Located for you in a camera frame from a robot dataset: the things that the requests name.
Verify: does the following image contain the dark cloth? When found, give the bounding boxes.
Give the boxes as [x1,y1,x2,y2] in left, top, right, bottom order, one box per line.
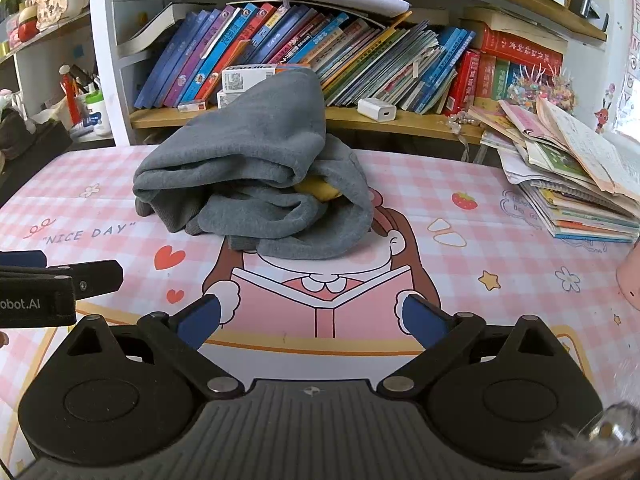
[0,110,73,181]

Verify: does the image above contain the wooden bookshelf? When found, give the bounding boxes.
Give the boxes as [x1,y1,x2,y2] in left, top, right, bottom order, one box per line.
[87,0,616,161]

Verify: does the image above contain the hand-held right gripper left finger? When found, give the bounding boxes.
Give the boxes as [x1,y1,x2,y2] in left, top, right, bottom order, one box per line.
[66,294,247,402]

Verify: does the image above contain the thick white-paged book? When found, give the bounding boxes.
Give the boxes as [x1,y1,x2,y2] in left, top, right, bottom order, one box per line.
[116,2,188,57]

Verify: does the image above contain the row of colourful books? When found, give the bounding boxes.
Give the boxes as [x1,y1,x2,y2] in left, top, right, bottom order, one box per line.
[134,2,568,116]

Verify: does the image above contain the side wooden shelf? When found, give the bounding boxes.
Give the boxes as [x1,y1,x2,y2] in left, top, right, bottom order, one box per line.
[0,7,93,126]

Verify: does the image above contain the white charger adapter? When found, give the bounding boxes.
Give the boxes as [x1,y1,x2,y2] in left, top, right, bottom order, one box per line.
[357,98,397,123]

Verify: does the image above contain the pearl bead string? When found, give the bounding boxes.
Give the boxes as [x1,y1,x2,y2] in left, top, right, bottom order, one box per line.
[444,111,478,136]

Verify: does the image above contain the thick red book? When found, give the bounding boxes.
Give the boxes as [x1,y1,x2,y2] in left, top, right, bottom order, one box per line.
[477,27,568,68]

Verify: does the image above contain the orange white carton box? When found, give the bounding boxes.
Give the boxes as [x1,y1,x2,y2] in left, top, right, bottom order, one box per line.
[216,89,251,109]
[221,64,313,93]

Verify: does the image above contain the pile of booklets and papers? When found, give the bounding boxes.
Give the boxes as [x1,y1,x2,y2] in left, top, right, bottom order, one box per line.
[467,96,640,245]

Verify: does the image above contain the colourful bead ornament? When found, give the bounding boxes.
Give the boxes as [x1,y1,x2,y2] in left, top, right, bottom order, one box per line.
[507,65,576,113]

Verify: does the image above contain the pink container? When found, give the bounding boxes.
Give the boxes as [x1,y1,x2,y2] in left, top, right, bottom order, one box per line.
[616,249,640,311]

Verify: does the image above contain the cartoon wall sticker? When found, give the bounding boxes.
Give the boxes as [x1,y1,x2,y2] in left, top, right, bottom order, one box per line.
[594,84,618,133]

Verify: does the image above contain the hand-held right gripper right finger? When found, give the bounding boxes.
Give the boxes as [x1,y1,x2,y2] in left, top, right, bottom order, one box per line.
[376,294,574,400]

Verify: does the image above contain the red upright stationery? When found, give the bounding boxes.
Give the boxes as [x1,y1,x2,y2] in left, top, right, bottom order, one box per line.
[59,64,101,111]

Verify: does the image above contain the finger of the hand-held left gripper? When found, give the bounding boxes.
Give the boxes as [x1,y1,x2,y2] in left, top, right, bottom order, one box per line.
[0,250,48,270]
[0,259,124,305]

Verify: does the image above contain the white jar with blue label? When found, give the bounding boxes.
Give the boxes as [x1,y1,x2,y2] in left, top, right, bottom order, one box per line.
[70,91,115,142]

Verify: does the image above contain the grey sweater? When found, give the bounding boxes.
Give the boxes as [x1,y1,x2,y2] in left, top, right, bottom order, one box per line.
[132,66,377,261]

